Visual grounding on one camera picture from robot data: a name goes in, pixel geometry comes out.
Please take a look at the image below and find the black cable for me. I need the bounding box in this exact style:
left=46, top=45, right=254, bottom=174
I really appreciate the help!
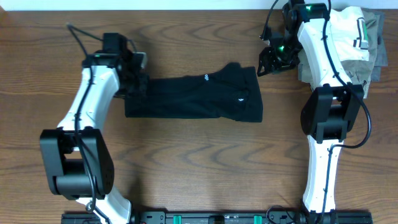
left=261, top=0, right=372, bottom=222
left=66, top=22, right=109, bottom=224

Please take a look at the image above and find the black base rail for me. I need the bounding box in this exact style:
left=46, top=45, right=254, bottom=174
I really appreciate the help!
left=60, top=210, right=374, bottom=224

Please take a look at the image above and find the grey folded garment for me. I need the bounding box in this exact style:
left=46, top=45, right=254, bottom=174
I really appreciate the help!
left=362, top=8, right=388, bottom=82

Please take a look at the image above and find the right black cable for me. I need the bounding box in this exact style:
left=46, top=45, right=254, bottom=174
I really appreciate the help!
left=261, top=0, right=372, bottom=222

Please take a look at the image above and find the olive khaki folded garment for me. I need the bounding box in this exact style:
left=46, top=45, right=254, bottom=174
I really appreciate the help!
left=297, top=13, right=377, bottom=95

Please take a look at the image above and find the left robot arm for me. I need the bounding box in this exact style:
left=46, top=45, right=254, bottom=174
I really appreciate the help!
left=40, top=52, right=147, bottom=223

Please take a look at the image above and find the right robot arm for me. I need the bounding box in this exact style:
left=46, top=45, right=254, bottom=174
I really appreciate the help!
left=257, top=1, right=373, bottom=223

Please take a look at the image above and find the left black cable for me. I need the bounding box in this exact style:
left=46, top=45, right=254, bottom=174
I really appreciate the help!
left=66, top=22, right=109, bottom=224

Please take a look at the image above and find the black t-shirt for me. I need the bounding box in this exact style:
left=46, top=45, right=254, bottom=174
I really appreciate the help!
left=124, top=62, right=263, bottom=123

